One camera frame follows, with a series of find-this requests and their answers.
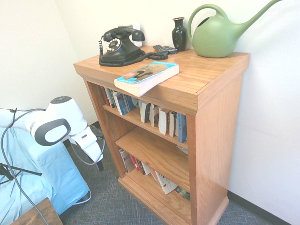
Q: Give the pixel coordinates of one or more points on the black and white illustrated book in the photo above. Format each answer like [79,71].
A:
[166,182]

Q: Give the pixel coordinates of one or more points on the teal paperback with red spine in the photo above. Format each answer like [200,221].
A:
[145,75]

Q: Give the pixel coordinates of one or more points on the thick black cover book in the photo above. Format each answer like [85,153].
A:
[144,111]

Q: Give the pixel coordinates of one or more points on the wooden bookshelf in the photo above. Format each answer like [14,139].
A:
[211,140]

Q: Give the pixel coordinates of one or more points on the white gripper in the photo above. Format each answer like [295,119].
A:
[90,147]

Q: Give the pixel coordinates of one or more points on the cream paperback book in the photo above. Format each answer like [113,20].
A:
[153,116]
[172,124]

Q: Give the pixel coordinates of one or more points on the patterned white book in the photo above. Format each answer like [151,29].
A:
[124,160]

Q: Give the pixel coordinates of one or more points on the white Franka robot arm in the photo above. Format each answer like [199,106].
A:
[61,112]

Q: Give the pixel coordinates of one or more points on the red spine book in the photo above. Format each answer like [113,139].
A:
[135,164]
[104,96]

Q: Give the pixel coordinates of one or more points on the black remote control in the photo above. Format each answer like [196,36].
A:
[164,48]

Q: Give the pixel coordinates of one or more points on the dark wooden table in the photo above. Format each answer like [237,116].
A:
[42,215]

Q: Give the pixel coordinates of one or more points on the blue spine book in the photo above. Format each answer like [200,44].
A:
[182,127]

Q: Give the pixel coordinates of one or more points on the blue cover paperback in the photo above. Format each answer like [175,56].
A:
[131,103]
[120,104]

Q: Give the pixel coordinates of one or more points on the green plastic watering can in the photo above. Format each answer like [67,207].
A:
[215,39]

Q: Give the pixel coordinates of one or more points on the light blue cloth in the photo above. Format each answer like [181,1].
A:
[58,175]

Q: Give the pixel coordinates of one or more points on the dark green magazine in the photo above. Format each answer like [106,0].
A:
[182,193]

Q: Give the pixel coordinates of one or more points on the black rotary telephone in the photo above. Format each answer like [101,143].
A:
[122,50]

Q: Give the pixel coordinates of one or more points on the white slim book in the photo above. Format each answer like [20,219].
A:
[145,168]

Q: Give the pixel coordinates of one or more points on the black camera tripod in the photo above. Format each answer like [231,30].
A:
[28,171]

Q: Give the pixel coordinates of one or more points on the loose paper clutter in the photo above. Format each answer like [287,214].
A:
[182,150]

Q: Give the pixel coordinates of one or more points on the black glossy vase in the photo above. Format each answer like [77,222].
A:
[179,35]

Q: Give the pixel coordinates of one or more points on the green spine book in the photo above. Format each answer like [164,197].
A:
[110,97]

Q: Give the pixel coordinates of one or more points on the orange book, white pages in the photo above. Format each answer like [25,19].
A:
[162,120]

